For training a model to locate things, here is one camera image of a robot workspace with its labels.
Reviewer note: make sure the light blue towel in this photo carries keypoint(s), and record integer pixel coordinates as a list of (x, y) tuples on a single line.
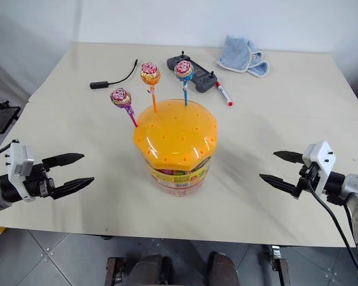
[(241, 58)]

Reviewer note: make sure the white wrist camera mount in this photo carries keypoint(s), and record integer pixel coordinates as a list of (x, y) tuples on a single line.
[(18, 162), (319, 161)]

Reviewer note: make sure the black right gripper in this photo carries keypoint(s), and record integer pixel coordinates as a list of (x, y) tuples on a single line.
[(306, 177)]

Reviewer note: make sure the lollipop jar with orange lid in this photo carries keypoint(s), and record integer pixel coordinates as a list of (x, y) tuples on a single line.
[(176, 146)]

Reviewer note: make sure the purple stick lollipop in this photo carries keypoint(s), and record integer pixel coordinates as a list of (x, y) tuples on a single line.
[(122, 101)]

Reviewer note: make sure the brown table leg bracket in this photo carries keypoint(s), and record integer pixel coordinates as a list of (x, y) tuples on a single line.
[(280, 265), (114, 271)]

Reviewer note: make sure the black metal stand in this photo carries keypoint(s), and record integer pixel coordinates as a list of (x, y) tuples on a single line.
[(1, 116)]

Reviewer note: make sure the blue stick lollipop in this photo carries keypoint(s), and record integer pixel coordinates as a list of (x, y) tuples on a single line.
[(183, 71)]

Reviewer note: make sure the orange stick lollipop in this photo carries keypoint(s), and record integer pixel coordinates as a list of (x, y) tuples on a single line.
[(150, 76)]

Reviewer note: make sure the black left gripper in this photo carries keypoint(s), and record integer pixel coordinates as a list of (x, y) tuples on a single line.
[(38, 181)]

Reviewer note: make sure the red and white marker pen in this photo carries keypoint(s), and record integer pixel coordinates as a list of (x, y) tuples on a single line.
[(224, 93)]

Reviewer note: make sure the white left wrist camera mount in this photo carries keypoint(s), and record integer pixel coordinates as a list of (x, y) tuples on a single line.
[(18, 162)]

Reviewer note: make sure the grey handheld game controller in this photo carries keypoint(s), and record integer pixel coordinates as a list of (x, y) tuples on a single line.
[(197, 74)]

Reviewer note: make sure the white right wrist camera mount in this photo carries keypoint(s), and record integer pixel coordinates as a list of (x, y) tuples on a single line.
[(319, 161)]

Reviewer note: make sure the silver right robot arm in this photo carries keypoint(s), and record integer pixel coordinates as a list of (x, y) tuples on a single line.
[(352, 195)]

